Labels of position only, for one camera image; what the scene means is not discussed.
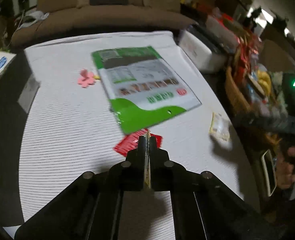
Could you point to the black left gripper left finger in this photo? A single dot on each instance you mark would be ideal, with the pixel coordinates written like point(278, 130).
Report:
point(135, 172)

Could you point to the black storage box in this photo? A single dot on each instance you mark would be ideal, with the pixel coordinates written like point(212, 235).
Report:
point(18, 88)

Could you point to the red snack packet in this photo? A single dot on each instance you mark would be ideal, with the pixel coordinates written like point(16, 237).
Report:
point(131, 141)

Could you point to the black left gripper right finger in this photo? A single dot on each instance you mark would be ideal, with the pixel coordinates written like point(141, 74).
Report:
point(160, 175)

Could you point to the brown sofa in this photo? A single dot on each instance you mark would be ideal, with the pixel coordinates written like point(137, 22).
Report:
point(62, 18)

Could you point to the pink flower clip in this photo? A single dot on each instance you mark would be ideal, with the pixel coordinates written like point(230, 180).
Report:
point(87, 78)

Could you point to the person right hand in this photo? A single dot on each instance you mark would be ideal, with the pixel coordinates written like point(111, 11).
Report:
point(285, 176)

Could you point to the wicker basket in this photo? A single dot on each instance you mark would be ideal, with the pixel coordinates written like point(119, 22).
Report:
point(238, 102)

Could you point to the white plastic bin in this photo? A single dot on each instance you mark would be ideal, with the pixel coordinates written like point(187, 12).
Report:
point(203, 49)

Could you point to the thin card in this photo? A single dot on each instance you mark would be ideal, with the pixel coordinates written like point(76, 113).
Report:
point(144, 162)

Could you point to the large green white package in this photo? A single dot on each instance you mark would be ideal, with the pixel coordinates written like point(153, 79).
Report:
point(143, 89)

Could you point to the yellow white small sachet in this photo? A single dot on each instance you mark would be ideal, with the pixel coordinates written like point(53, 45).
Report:
point(219, 127)

